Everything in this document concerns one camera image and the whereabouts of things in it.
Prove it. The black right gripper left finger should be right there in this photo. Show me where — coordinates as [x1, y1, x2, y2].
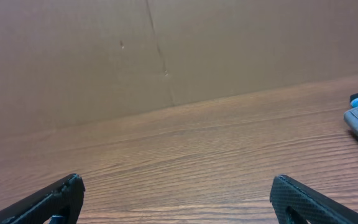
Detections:
[0, 174, 85, 224]

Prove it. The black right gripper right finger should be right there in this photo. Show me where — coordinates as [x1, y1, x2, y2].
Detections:
[270, 175, 358, 224]

